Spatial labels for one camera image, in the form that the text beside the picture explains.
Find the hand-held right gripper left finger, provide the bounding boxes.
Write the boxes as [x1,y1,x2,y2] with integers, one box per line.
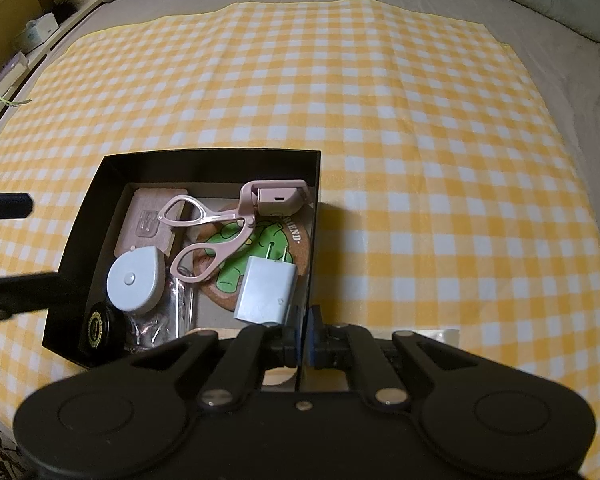
[129,305,306,407]

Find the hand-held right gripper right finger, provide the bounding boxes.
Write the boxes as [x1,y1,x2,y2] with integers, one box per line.
[304,305,464,406]

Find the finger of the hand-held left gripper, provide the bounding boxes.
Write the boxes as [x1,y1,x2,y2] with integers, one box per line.
[0,270,62,322]
[0,190,34,222]

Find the white charger plug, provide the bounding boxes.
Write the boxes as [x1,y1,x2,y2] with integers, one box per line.
[233,239,300,327]

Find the black rectangular box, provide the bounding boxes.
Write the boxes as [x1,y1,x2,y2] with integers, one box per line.
[42,147,323,392]

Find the black round tin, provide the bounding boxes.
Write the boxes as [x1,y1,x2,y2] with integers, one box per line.
[77,301,127,367]

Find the cork coaster with green dinosaur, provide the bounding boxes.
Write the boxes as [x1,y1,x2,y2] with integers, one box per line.
[186,204,312,319]

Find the white round tape measure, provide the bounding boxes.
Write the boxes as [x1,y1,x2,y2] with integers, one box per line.
[105,245,171,316]

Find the clear plastic case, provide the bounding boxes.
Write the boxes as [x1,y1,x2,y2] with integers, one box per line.
[122,264,199,357]

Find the pink eyelash curler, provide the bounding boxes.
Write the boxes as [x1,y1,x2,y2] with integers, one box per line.
[157,178,312,282]

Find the purple box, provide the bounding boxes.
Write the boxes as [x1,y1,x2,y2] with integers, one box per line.
[0,52,29,87]

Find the white tissue box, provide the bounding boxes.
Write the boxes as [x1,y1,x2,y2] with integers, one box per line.
[13,15,62,57]

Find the wooden bedside shelf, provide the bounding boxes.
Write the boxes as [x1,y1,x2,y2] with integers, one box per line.
[0,0,107,147]

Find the yellow checkered cloth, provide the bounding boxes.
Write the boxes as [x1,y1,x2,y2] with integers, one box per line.
[0,0,600,480]

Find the black fluffy item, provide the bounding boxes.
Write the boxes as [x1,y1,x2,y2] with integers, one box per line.
[54,0,82,24]

